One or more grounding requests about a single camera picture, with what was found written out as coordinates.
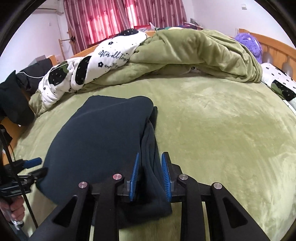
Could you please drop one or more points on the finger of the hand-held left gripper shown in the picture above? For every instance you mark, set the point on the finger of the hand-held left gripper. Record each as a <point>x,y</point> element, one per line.
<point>39,173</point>
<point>34,161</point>

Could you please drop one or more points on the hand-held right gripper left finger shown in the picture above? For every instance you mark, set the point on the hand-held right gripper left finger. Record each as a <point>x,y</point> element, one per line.
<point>134,180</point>

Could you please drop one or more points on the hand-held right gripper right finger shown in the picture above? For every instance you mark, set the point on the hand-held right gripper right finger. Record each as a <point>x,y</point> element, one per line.
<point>166,178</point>

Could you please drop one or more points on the dark navy sweatshirt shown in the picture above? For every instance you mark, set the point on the dark navy sweatshirt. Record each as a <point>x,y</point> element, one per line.
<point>97,139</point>

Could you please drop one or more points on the person's left hand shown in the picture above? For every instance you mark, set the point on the person's left hand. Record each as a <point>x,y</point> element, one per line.
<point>15,208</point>

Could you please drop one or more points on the black hanging garment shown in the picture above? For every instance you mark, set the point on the black hanging garment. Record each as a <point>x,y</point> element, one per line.
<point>11,102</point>

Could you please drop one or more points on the green fleece bed sheet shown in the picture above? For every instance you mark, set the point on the green fleece bed sheet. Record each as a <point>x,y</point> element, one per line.
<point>219,139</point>

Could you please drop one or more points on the black jacket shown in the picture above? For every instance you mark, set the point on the black jacket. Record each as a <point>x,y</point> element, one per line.
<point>37,71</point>

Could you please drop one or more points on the grey box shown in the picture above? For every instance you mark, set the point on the grey box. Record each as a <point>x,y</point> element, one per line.
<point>38,59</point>

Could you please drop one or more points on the wooden coat rack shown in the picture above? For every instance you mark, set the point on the wooden coat rack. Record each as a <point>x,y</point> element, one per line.
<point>69,41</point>

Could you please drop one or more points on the white flower-print quilt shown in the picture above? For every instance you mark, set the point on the white flower-print quilt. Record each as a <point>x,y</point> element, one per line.
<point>111,51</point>

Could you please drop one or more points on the flower-print pillow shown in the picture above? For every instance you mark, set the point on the flower-print pillow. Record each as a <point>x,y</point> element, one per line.
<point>281,85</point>

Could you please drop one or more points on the white air conditioner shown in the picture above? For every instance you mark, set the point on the white air conditioner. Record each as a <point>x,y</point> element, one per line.
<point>49,12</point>

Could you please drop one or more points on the red box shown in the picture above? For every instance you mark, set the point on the red box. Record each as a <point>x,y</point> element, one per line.
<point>143,26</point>

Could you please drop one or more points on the purple plush toy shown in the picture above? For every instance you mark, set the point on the purple plush toy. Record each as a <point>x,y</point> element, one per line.
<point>249,45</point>

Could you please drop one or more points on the red striped curtain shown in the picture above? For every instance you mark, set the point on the red striped curtain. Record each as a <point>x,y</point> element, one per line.
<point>104,18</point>

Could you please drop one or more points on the wooden bed frame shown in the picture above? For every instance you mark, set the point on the wooden bed frame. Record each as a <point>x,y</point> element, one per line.
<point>13,132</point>

